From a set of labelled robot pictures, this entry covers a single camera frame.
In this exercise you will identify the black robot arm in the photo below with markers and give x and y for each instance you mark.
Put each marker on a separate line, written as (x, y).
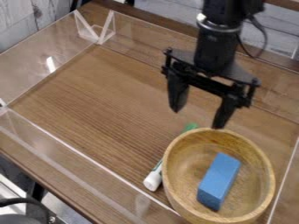
(229, 13)

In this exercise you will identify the white green marker pen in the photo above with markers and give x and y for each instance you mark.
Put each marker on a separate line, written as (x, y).
(154, 178)

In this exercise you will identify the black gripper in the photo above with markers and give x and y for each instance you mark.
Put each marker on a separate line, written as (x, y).
(210, 69)

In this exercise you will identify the black metal table leg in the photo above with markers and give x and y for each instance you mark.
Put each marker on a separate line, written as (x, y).
(38, 191)

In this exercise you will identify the brown wooden bowl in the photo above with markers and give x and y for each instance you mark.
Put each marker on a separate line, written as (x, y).
(186, 162)

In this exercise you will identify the blue rectangular block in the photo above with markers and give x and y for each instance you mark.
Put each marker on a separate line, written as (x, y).
(218, 180)

